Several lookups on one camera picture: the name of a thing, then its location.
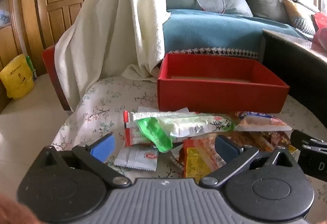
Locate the red cardboard box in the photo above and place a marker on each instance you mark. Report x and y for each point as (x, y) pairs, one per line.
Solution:
(217, 96)

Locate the pink plastic bag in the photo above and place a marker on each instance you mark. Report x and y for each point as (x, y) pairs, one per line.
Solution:
(321, 36)

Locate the red plastic bag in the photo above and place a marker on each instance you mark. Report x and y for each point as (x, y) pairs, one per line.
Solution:
(320, 21)

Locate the orange patterned pillow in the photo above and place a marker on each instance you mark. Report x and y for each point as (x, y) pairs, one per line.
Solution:
(293, 13)

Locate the red packet with yellow label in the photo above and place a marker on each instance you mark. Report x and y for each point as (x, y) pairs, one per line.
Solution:
(201, 160)

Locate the green bottle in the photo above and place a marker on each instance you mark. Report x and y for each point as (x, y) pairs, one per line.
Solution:
(31, 65)

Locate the red white snack packet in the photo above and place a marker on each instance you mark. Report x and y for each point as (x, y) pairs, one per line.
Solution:
(132, 137)

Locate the white packet with red logo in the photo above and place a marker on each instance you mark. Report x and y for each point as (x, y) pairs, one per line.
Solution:
(138, 159)

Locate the grey cushion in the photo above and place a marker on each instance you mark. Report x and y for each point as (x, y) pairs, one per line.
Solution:
(265, 7)

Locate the white towel blanket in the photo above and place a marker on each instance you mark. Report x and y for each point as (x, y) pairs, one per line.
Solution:
(115, 22)

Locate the orange clear snack packet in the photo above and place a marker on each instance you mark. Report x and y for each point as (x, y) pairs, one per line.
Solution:
(260, 123)

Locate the floral cloth cover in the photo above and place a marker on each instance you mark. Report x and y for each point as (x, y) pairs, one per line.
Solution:
(102, 101)

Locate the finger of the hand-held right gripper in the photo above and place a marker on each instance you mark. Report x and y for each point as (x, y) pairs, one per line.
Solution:
(299, 138)

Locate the wooden cabinet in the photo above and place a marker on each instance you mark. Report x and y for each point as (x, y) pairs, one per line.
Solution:
(7, 40)

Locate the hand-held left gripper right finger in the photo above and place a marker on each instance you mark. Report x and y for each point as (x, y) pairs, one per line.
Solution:
(224, 146)

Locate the dark orange snack packet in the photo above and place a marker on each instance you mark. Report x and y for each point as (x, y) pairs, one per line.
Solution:
(258, 141)

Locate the yellow plastic bag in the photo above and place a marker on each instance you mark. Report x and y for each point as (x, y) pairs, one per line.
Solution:
(16, 78)

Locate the dark coffee table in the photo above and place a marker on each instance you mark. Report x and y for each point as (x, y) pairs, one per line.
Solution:
(288, 68)

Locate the red chair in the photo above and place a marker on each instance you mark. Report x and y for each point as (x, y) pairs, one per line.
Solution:
(49, 65)

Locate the wooden door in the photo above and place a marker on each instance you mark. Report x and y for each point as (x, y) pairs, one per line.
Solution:
(61, 9)

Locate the green white snack packet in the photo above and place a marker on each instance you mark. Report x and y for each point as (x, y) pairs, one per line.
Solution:
(184, 124)

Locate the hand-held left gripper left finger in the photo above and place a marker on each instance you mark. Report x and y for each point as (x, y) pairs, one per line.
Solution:
(104, 146)

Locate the teal blanket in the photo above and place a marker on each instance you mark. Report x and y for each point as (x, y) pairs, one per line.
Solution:
(217, 30)

